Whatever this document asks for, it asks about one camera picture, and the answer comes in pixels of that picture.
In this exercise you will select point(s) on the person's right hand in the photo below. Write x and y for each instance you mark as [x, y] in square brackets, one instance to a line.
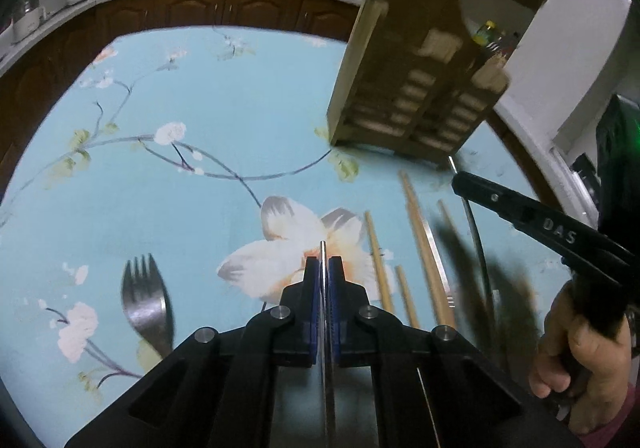
[595, 363]

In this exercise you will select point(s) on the thin silver metal utensil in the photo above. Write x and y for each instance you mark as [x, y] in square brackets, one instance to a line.
[327, 403]

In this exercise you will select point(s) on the blue floral tablecloth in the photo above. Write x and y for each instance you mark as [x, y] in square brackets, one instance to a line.
[225, 127]

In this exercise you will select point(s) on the steel stove top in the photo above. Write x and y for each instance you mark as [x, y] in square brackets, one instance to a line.
[582, 177]

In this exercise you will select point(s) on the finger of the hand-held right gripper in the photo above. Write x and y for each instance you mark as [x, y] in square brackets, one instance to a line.
[525, 220]

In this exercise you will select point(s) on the wooden utensil holder box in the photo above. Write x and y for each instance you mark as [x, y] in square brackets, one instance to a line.
[380, 77]

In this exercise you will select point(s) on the metal fork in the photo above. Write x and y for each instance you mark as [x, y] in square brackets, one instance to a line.
[147, 308]

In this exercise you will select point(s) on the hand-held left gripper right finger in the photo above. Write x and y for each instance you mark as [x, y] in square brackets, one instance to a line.
[336, 278]

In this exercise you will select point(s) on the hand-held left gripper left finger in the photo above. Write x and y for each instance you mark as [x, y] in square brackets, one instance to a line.
[312, 278]

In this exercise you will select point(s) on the dark condiment bottle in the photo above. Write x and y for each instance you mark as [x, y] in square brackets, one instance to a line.
[506, 45]

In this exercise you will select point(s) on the silver metal chopstick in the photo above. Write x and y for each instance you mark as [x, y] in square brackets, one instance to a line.
[477, 243]

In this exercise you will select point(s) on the brown wooden base cabinets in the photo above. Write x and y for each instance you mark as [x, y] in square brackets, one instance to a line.
[200, 7]

